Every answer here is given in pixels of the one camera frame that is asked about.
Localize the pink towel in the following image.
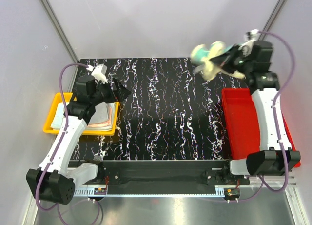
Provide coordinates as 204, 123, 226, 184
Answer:
86, 103, 117, 131

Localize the black mounting base plate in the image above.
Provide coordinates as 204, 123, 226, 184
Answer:
87, 160, 250, 190

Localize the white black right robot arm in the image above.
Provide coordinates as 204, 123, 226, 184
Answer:
214, 29, 301, 184

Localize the grey towel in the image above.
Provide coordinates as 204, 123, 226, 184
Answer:
55, 102, 115, 128

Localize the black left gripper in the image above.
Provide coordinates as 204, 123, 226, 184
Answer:
91, 77, 131, 106

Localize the red plastic tray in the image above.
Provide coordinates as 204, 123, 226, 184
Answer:
222, 88, 301, 175

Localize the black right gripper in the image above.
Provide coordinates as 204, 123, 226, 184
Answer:
209, 44, 254, 76

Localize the connector box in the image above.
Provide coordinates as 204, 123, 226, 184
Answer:
94, 187, 107, 196
226, 188, 240, 197

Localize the white cable duct strip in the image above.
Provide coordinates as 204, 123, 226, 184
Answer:
74, 186, 225, 198

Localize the green yellow towel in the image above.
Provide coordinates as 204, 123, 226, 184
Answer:
190, 41, 246, 81

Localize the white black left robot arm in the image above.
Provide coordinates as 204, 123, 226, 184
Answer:
26, 63, 131, 211

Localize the light blue towel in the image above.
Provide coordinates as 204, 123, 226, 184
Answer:
50, 102, 117, 133

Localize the left connector box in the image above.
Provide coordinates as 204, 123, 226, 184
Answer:
94, 187, 107, 196

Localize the yellow plastic tray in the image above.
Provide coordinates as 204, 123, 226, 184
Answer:
43, 93, 120, 136

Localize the right connector box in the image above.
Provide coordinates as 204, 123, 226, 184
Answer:
226, 188, 240, 197

